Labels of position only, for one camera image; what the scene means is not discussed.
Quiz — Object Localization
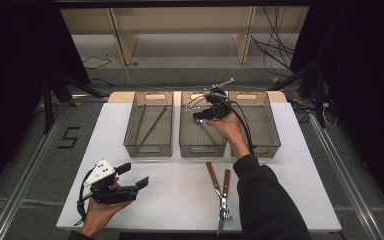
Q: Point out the white table cover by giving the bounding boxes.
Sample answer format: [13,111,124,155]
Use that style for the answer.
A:
[55,101,343,233]

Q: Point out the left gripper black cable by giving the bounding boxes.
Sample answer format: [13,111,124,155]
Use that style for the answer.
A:
[74,167,96,227]

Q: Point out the brown wooden chopstick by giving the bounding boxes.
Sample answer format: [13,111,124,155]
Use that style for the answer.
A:
[139,105,168,147]

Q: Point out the large smoky clear plastic bin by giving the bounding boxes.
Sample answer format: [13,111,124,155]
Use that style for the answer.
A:
[123,91,175,158]

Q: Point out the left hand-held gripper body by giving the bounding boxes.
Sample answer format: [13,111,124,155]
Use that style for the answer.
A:
[83,158,140,205]

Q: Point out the black floor cables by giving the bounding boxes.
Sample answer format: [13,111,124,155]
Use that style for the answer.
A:
[249,6,303,78]

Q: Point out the black curtain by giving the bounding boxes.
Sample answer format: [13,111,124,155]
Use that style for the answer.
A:
[0,0,92,204]
[289,0,384,214]

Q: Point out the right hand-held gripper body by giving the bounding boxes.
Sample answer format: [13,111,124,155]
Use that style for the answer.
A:
[202,77,235,122]

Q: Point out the metal spoon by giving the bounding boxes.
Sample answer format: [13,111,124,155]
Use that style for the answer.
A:
[194,118,219,146]

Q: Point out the black tripod stand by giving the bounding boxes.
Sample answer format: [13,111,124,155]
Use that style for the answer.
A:
[41,70,105,135]

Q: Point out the wooden handled knife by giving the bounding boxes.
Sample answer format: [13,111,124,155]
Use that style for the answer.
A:
[217,168,232,236]

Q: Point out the light wooden shelf unit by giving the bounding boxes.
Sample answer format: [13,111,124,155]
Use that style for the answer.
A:
[59,6,312,66]

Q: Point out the metal floor rail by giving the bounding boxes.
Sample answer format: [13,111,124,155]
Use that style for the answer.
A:
[307,113,384,240]
[0,99,71,240]

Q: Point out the person's right hand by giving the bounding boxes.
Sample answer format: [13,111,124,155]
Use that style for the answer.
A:
[206,112,252,160]

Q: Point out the black metal stand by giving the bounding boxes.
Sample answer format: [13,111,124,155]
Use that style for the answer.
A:
[268,58,329,130]

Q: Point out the person's left hand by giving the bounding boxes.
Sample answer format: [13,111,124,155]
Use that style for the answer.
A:
[80,177,133,238]

